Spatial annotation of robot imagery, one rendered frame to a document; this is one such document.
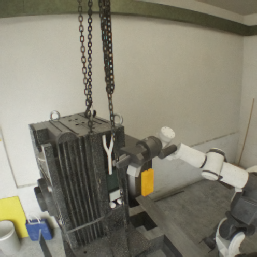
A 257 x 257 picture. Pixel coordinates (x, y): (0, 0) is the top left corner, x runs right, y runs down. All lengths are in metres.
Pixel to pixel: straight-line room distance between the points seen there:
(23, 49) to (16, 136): 0.90
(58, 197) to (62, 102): 1.29
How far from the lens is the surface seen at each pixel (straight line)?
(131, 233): 1.33
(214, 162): 0.86
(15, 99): 2.09
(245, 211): 1.20
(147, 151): 0.74
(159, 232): 1.65
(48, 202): 1.05
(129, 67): 2.25
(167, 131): 0.81
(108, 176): 1.11
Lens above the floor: 1.91
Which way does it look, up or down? 18 degrees down
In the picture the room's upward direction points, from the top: 3 degrees counter-clockwise
